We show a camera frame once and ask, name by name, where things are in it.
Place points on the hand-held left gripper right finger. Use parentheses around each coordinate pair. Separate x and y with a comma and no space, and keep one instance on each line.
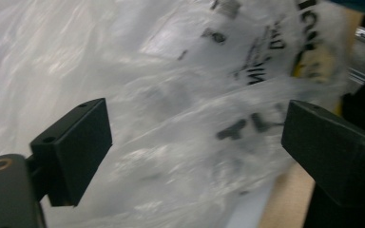
(336,155)

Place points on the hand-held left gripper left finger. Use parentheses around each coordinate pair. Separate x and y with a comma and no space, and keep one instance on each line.
(76,148)

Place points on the translucent printed plastic bag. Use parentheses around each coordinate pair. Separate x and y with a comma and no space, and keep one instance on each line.
(171,95)

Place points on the wooden table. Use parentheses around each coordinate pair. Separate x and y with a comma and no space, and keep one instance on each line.
(286,202)

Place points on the white table mat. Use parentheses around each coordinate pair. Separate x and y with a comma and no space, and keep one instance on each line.
(250,212)

